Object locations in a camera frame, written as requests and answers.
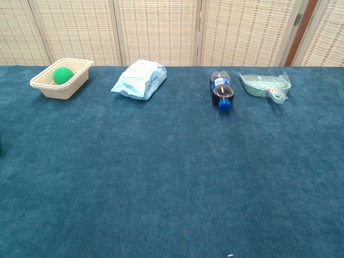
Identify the cola bottle with blue cap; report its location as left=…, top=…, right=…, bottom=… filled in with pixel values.
left=209, top=70, right=235, bottom=112

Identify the blue table cloth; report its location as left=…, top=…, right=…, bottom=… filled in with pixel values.
left=0, top=65, right=344, bottom=258

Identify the light blue wet wipes pack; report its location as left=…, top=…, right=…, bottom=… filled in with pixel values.
left=110, top=59, right=167, bottom=101

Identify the mint green dustpan in bag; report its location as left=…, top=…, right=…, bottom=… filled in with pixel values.
left=238, top=71, right=292, bottom=105

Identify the woven folding screen panel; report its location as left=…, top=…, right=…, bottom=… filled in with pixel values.
left=0, top=0, right=51, bottom=66
left=28, top=0, right=126, bottom=67
left=199, top=0, right=306, bottom=67
left=294, top=0, right=344, bottom=67
left=112, top=0, right=203, bottom=67

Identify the beige plastic food container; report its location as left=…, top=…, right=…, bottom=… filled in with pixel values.
left=29, top=58, right=95, bottom=101

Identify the green foam ball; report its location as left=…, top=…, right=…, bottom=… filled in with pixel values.
left=52, top=67, right=75, bottom=85

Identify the brown wooden post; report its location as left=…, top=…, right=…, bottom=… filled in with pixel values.
left=284, top=0, right=319, bottom=67

